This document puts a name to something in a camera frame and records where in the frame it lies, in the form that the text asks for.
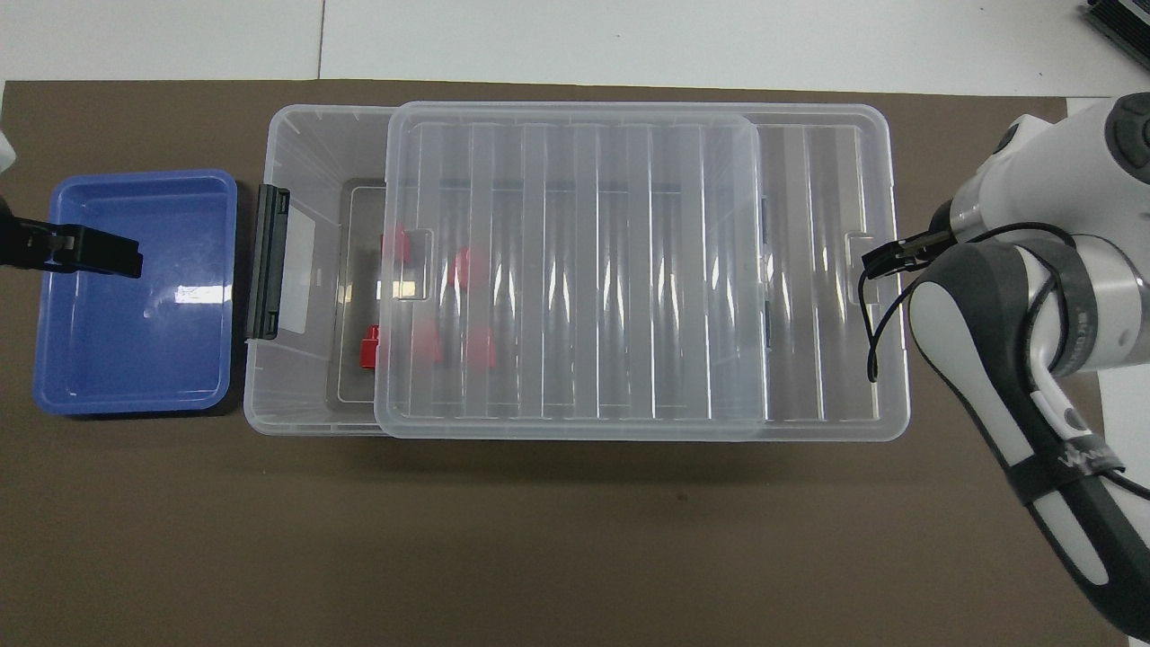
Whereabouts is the clear ribbed box lid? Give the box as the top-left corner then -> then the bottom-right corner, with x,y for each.
374,101 -> 911,443

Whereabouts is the black velcro cable strap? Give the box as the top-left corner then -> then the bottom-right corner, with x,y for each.
1006,440 -> 1124,509

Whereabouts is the dark ribbed electronics box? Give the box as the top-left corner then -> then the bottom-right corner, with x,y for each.
1081,0 -> 1150,71

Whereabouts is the black box latch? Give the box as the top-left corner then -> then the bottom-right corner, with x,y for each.
246,184 -> 291,341
759,198 -> 774,353

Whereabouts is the clear plastic storage box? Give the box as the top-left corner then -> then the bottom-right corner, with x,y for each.
243,103 -> 775,439

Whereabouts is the brown paper table mat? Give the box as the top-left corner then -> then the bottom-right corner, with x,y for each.
0,79 -> 1131,647

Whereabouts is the blue plastic tray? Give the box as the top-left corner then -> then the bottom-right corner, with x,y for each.
32,169 -> 240,417

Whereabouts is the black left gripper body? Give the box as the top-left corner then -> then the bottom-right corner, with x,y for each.
0,196 -> 41,267

